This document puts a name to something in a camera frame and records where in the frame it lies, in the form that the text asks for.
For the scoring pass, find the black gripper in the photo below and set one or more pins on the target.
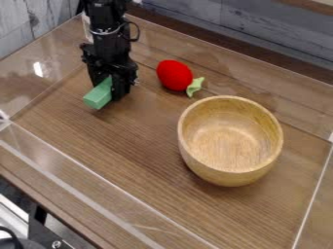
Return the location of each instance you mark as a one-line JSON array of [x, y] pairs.
[[107, 59]]

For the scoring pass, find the green rectangular block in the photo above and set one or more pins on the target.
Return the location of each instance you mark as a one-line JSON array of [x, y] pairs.
[[101, 95]]

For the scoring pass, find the brown wooden bowl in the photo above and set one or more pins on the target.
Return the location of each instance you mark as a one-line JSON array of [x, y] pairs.
[[230, 140]]

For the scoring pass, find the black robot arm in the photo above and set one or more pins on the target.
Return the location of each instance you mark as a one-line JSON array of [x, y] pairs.
[[107, 18]]

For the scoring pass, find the red plush strawberry toy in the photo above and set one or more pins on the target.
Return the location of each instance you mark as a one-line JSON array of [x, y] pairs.
[[177, 78]]

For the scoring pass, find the clear acrylic corner bracket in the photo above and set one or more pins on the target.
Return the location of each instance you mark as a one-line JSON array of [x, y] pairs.
[[86, 27]]

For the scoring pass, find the black table leg mount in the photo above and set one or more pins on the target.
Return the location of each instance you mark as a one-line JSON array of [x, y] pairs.
[[39, 233]]

